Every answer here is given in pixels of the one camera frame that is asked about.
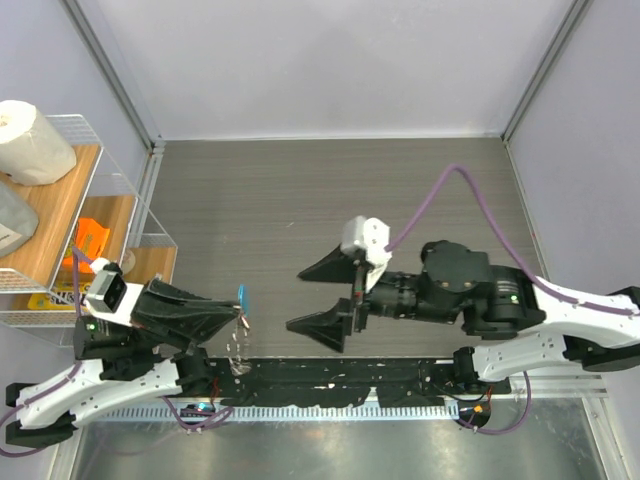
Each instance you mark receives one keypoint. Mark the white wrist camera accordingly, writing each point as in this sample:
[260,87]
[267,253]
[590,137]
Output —
[367,236]
[110,297]

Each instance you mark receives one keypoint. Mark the white wire wooden shelf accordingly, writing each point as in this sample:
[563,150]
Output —
[97,188]

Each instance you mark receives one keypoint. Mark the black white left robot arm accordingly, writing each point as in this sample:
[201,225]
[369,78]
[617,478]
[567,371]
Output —
[145,344]

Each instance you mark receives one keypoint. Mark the white paper towel roll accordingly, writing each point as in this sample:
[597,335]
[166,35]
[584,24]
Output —
[33,152]

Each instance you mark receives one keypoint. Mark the slotted white cable duct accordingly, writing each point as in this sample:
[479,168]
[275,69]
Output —
[368,411]

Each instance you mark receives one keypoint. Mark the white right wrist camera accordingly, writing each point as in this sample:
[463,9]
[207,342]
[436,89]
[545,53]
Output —
[367,236]

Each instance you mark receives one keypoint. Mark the orange candy box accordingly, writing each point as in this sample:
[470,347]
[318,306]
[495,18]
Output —
[90,238]

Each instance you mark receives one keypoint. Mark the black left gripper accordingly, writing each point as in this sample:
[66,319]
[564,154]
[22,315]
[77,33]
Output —
[163,309]

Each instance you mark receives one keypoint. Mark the yellow m&m's bag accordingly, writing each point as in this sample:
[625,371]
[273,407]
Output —
[61,297]

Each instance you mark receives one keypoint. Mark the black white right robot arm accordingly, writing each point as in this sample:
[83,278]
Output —
[527,322]

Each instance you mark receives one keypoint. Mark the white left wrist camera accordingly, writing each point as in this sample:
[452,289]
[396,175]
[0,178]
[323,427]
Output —
[110,297]

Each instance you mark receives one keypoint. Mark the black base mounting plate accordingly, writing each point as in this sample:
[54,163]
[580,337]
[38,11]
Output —
[342,382]

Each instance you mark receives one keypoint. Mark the blue key tag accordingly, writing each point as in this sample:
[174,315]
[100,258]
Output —
[243,297]

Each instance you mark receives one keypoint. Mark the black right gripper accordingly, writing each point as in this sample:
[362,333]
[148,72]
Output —
[331,326]

